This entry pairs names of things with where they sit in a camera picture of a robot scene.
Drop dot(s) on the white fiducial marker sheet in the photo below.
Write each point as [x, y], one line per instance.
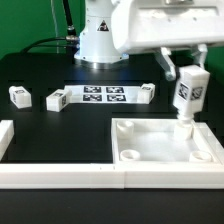
[103, 94]

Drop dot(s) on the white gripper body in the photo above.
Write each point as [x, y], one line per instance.
[140, 26]

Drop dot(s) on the white U-shaped obstacle fence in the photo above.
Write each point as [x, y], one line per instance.
[114, 175]

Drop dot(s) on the white square tabletop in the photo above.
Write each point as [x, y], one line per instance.
[159, 141]

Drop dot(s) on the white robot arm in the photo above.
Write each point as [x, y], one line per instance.
[96, 42]

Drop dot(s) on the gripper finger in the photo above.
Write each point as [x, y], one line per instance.
[163, 58]
[199, 54]

